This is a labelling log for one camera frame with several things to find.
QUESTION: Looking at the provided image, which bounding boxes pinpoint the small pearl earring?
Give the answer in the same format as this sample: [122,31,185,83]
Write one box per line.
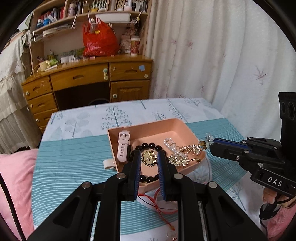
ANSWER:
[166,230,177,241]

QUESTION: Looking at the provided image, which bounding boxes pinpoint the red plastic bag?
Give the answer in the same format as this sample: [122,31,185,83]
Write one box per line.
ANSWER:
[83,19,119,57]

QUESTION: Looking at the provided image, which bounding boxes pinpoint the wooden bookshelf hutch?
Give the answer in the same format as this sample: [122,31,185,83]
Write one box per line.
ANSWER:
[28,0,152,75]

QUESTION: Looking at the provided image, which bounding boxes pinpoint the white pearl bracelet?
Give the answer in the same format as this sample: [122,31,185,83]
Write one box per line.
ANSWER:
[164,137,188,158]

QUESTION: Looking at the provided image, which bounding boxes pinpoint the cream lace cover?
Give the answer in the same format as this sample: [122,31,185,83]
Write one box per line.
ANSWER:
[1,30,42,154]

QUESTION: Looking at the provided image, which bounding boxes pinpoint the tree print tablecloth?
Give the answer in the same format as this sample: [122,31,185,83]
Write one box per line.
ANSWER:
[32,98,263,240]

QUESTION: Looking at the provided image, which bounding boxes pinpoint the pink strap smart watch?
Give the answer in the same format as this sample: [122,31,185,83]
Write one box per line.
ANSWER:
[117,130,130,163]

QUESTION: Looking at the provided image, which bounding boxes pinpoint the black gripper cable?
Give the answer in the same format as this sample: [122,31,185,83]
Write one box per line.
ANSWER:
[0,172,27,241]

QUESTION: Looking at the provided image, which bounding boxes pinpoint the wooden desk with drawers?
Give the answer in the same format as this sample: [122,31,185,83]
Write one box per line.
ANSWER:
[22,54,153,132]

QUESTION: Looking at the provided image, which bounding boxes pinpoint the pink quilt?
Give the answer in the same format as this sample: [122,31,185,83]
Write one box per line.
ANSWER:
[0,149,38,238]

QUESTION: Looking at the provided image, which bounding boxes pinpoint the person right hand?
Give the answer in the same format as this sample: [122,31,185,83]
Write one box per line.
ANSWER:
[262,187,295,208]

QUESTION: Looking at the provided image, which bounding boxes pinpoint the white floral curtain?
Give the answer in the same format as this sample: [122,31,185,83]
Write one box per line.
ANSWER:
[145,1,295,140]

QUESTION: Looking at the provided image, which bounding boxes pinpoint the gold round pendant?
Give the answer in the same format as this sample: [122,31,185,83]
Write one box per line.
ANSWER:
[142,150,157,167]

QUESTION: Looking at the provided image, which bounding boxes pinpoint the red string bracelet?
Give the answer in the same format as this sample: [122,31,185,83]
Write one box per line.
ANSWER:
[137,188,179,232]

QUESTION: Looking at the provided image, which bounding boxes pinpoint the black bead bracelet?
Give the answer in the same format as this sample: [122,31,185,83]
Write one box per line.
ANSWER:
[135,142,167,184]

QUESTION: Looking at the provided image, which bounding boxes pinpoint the flower hair pin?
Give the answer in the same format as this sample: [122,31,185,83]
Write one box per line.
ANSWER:
[199,133,214,151]

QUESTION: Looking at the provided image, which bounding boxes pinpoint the pink plastic tray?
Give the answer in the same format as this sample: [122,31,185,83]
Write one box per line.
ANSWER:
[107,118,206,194]

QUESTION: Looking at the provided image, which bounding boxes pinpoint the red paper cup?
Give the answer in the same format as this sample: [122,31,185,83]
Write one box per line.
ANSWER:
[130,37,140,56]

